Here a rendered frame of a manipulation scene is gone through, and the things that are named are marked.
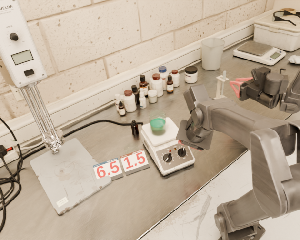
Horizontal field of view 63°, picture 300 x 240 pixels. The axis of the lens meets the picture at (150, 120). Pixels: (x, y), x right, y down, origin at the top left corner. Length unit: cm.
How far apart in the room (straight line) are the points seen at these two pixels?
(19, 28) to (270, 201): 59
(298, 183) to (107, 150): 74
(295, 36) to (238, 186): 112
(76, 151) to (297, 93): 83
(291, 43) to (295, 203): 144
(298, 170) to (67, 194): 69
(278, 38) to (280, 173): 147
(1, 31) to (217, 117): 49
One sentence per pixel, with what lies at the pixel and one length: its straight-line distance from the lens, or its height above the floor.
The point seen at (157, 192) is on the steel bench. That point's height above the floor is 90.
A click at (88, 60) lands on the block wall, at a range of 116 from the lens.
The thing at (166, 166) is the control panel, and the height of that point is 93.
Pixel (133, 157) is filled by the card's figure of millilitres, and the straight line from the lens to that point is 91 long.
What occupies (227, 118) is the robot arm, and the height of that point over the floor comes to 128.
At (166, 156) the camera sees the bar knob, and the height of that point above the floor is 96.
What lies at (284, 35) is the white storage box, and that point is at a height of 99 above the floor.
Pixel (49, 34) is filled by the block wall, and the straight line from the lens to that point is 107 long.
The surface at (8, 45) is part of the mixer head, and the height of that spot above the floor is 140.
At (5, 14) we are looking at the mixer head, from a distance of 63.
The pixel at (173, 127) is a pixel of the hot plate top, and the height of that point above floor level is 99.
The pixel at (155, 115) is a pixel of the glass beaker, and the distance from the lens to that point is 89.
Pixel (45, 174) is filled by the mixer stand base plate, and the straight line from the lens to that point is 99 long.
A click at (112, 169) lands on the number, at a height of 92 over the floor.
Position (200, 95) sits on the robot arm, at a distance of 65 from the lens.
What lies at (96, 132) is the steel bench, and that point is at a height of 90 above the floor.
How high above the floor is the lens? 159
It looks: 38 degrees down
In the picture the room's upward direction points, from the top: 6 degrees counter-clockwise
